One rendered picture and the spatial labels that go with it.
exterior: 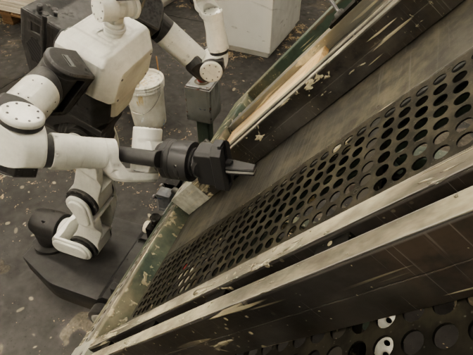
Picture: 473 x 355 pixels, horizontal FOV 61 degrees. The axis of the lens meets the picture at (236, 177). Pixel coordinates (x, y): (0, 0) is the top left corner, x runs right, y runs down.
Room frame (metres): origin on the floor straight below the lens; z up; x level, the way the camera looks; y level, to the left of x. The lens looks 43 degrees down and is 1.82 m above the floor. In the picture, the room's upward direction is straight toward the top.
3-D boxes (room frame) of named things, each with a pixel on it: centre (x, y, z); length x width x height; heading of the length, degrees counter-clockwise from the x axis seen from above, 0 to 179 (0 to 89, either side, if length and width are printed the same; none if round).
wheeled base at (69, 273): (1.21, 0.71, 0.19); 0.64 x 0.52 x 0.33; 71
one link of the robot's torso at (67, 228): (1.22, 0.74, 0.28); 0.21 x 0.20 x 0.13; 71
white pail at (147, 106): (2.56, 0.66, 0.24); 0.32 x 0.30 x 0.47; 155
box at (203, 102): (1.53, 0.15, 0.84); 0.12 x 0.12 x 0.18; 70
